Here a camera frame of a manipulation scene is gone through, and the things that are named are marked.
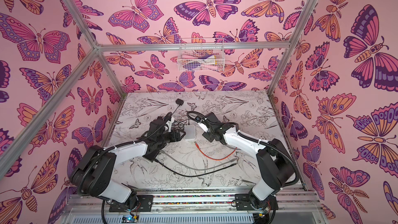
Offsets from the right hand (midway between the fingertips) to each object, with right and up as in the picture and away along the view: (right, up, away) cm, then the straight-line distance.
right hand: (210, 126), depth 90 cm
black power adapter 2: (-21, -1, +11) cm, 23 cm away
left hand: (-15, -3, -1) cm, 15 cm away
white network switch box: (-12, -5, +8) cm, 15 cm away
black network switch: (-26, -8, -21) cm, 34 cm away
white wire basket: (-4, +44, +5) cm, 44 cm away
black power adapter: (-21, +15, +23) cm, 35 cm away
